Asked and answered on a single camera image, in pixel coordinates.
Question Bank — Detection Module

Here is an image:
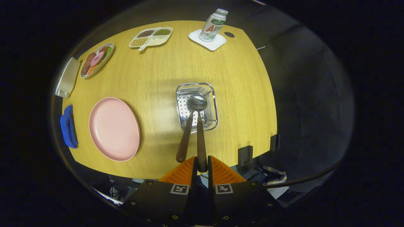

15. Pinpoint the wooden handled fork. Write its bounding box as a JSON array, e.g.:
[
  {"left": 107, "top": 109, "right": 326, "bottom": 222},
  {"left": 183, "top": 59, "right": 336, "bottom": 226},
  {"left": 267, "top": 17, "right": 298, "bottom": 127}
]
[{"left": 176, "top": 90, "right": 213, "bottom": 163}]

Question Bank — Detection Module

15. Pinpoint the white toaster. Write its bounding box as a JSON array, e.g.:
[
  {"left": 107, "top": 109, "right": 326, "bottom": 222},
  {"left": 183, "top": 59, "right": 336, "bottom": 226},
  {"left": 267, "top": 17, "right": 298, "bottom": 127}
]
[{"left": 55, "top": 57, "right": 81, "bottom": 98}]

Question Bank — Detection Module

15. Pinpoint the white divided bean dish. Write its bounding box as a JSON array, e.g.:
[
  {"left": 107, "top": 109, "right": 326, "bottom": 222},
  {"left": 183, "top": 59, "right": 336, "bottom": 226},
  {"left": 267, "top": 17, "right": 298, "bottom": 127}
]
[{"left": 129, "top": 27, "right": 173, "bottom": 51}]

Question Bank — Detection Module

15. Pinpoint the metal wire basket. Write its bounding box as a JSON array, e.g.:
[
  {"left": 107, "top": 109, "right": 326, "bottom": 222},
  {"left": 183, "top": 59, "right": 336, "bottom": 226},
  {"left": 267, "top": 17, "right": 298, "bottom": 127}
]
[{"left": 175, "top": 83, "right": 219, "bottom": 133}]

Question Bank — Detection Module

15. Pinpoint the pink ham slice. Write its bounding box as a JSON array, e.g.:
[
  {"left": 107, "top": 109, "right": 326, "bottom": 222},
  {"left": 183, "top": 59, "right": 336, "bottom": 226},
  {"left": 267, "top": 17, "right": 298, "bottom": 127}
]
[{"left": 91, "top": 51, "right": 105, "bottom": 67}]

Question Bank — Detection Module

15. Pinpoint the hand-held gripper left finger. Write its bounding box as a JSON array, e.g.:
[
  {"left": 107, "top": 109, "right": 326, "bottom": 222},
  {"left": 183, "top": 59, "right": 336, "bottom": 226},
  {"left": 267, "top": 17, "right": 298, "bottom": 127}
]
[{"left": 122, "top": 156, "right": 199, "bottom": 227}]

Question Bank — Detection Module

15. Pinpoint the pink round plate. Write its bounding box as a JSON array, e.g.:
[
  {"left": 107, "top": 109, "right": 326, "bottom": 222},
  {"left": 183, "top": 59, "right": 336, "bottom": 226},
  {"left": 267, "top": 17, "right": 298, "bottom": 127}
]
[{"left": 89, "top": 97, "right": 141, "bottom": 162}]

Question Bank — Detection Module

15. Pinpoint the grey food plate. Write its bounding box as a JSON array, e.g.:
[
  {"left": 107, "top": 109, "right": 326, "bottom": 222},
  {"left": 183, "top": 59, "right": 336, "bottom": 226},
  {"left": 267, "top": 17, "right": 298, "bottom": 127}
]
[{"left": 80, "top": 43, "right": 115, "bottom": 79}]

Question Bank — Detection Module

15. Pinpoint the white square coaster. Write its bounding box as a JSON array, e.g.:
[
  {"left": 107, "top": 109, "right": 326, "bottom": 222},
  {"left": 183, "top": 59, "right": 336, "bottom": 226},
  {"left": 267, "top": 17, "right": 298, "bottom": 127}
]
[{"left": 188, "top": 29, "right": 227, "bottom": 51}]

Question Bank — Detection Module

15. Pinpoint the black cable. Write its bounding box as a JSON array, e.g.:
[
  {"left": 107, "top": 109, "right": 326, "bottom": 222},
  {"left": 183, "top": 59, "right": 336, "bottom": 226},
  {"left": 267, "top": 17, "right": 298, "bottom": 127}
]
[{"left": 264, "top": 159, "right": 344, "bottom": 189}]

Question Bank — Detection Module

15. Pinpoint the long brown sausage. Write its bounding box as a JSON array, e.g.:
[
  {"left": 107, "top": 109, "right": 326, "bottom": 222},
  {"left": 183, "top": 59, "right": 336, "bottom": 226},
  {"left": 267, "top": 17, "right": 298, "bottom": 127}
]
[{"left": 81, "top": 53, "right": 96, "bottom": 76}]

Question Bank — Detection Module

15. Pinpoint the white drink bottle green cap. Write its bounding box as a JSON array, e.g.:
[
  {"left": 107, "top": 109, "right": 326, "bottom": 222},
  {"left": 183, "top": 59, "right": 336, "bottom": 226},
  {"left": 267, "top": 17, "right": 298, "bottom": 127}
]
[{"left": 199, "top": 9, "right": 229, "bottom": 42}]

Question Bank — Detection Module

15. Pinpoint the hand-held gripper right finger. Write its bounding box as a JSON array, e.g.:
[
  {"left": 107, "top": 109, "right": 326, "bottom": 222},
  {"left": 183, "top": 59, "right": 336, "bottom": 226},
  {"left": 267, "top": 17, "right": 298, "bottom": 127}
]
[{"left": 207, "top": 155, "right": 278, "bottom": 227}]

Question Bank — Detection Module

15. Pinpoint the blue cloth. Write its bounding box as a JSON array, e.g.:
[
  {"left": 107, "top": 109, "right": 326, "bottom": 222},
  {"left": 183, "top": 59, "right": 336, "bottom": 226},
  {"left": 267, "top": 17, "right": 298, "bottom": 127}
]
[{"left": 60, "top": 105, "right": 78, "bottom": 149}]

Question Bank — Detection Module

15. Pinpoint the wooden handled spoon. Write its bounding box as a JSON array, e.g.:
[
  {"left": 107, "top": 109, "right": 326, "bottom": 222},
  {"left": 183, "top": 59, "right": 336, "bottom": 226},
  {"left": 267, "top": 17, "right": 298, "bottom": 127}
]
[{"left": 188, "top": 94, "right": 209, "bottom": 173}]

